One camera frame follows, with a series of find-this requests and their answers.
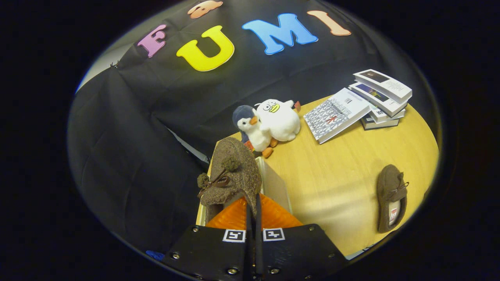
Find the white book with dark picture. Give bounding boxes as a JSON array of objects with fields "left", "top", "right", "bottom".
[{"left": 353, "top": 69, "right": 413, "bottom": 104}]

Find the white duck plush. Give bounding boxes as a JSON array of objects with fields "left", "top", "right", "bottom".
[{"left": 254, "top": 99, "right": 301, "bottom": 142}]

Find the black backdrop cloth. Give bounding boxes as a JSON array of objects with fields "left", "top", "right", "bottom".
[{"left": 67, "top": 0, "right": 442, "bottom": 254}]

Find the grey white penguin plush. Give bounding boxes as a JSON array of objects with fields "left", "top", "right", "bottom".
[{"left": 232, "top": 105, "right": 279, "bottom": 158}]

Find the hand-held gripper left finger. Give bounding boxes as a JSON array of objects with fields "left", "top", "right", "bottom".
[{"left": 162, "top": 196, "right": 254, "bottom": 281}]

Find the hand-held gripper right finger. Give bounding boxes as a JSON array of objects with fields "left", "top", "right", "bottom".
[{"left": 255, "top": 193, "right": 348, "bottom": 281}]

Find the patterned cover book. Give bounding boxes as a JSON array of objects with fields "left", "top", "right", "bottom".
[{"left": 304, "top": 87, "right": 371, "bottom": 145}]

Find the brown fuzzy slipper shoe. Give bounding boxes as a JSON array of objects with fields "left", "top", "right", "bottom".
[
  {"left": 196, "top": 137, "right": 262, "bottom": 223},
  {"left": 376, "top": 164, "right": 409, "bottom": 234}
]

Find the white paperback book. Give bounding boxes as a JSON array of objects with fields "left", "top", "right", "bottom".
[{"left": 369, "top": 105, "right": 406, "bottom": 123}]

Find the beige fabric storage box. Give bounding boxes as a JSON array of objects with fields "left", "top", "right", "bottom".
[{"left": 195, "top": 156, "right": 293, "bottom": 227}]

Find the white book with blue picture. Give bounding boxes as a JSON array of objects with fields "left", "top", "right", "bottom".
[{"left": 348, "top": 82, "right": 408, "bottom": 117}]

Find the dark cover book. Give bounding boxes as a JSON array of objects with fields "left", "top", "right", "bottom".
[{"left": 361, "top": 115, "right": 400, "bottom": 130}]

